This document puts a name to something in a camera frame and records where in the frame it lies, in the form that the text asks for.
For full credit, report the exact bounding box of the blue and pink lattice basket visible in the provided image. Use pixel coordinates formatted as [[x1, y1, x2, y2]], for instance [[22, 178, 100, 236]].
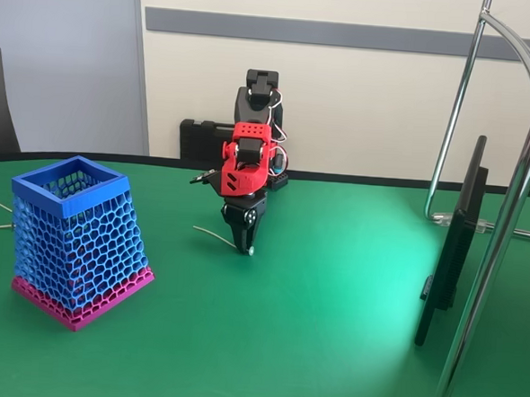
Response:
[[3, 151, 163, 338]]

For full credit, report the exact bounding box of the black plastic tool case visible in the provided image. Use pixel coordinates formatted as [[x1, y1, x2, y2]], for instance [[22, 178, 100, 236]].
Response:
[[177, 118, 237, 164]]

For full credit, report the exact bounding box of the green table cloth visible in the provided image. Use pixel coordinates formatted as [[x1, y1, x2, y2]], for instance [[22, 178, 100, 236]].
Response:
[[0, 146, 530, 397]]

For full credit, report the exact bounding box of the black LED light panel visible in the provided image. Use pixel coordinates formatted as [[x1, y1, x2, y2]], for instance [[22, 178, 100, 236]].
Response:
[[412, 131, 493, 352]]

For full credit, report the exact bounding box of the chrome tube stand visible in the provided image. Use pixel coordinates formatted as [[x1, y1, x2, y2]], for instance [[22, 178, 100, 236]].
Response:
[[412, 0, 530, 397]]

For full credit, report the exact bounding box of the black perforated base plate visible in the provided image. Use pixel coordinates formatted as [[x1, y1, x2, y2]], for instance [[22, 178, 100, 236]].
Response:
[[265, 169, 291, 193]]

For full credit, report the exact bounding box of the small gripper camera board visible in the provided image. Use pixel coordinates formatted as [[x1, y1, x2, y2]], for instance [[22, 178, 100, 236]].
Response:
[[190, 169, 218, 188]]

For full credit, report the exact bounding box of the red and white servo cable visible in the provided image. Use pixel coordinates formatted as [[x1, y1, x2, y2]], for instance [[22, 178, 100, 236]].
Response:
[[264, 88, 293, 173]]

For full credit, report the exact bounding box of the grey wall rail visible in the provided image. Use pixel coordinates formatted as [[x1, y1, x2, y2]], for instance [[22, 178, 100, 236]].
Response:
[[143, 5, 530, 64]]

